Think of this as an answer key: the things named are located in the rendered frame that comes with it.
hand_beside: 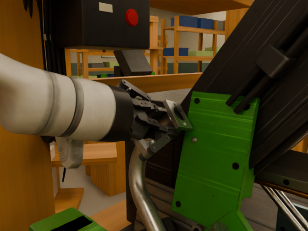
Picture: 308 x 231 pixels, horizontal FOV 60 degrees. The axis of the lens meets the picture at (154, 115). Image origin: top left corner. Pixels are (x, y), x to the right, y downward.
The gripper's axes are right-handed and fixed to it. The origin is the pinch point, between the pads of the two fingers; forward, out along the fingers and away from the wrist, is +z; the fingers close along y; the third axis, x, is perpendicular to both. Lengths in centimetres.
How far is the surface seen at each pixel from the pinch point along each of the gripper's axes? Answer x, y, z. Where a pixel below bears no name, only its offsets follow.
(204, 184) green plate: 0.5, -11.2, 3.5
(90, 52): 355, 536, 385
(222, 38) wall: 145, 648, 946
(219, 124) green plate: -6.8, -4.5, 3.4
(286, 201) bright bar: -3.9, -18.1, 20.8
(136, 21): -3.5, 23.0, 1.2
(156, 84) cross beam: 16.0, 31.2, 32.3
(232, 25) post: -10, 53, 69
